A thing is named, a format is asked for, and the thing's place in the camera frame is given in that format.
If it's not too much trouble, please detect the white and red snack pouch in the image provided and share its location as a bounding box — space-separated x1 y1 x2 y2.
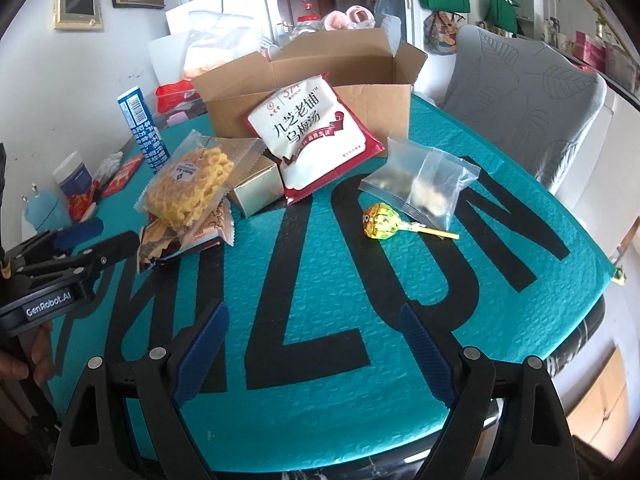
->
243 74 387 204

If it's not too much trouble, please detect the red bag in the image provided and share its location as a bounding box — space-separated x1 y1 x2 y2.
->
155 80 201 113

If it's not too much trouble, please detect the teal printed mat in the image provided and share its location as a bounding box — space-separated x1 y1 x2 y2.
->
47 92 613 463

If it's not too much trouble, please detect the yellow noodle snack packet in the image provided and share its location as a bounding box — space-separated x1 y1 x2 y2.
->
135 130 268 233

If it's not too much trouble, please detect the clear bag of snacks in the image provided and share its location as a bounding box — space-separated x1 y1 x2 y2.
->
147 27 266 86

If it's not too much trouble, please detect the light blue plug adapter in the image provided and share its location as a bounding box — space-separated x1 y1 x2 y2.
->
20 182 71 233

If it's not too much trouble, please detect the small red packet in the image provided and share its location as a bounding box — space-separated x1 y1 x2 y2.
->
67 182 101 223

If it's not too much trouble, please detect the yellow wrapped lollipop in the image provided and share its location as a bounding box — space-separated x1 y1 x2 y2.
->
361 202 460 243

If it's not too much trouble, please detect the pink plush slipper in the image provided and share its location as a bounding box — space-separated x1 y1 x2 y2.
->
347 4 376 30
320 10 351 32

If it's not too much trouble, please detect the white cup with blue label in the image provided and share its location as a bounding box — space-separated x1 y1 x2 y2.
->
52 151 96 201

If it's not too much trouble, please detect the wall control panel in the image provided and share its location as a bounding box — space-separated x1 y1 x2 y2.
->
54 0 105 30

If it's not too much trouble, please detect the white crumpled wrapper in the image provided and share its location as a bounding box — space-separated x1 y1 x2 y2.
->
92 152 126 186

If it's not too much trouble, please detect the grey leaf pattern chair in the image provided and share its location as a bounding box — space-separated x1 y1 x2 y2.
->
442 24 608 196

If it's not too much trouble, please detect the small clear zip bag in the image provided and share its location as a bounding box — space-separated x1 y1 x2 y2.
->
407 151 481 231

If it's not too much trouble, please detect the long red sachet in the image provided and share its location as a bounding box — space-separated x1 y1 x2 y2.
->
100 154 146 198

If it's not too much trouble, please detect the flat cardboard carton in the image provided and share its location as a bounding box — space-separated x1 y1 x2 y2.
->
565 345 631 448

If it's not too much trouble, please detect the patterned hanging bag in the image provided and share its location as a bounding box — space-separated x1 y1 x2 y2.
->
422 10 461 56

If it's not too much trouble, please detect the blue and white carton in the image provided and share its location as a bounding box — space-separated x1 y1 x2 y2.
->
116 86 173 176

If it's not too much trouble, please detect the frosted zip bag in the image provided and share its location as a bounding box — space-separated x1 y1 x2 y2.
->
358 133 451 211

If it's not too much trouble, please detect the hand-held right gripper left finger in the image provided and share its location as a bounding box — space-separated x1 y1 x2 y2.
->
52 300 231 480

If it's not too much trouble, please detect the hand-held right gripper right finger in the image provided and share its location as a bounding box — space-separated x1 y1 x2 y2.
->
399 302 576 480

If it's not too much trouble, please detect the pink box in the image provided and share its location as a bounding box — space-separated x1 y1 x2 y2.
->
575 30 608 61

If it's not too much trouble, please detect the person's left hand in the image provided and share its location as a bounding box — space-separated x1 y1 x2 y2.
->
0 322 56 388

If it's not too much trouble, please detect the small gold box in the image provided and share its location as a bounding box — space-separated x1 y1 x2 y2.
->
227 157 286 218

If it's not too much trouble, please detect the brown cardboard box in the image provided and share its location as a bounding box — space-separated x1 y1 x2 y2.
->
191 27 429 141

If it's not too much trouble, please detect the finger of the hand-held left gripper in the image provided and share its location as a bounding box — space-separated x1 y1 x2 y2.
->
7 219 104 268
20 231 142 286

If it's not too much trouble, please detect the brown snack packet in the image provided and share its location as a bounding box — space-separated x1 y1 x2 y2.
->
137 200 236 273

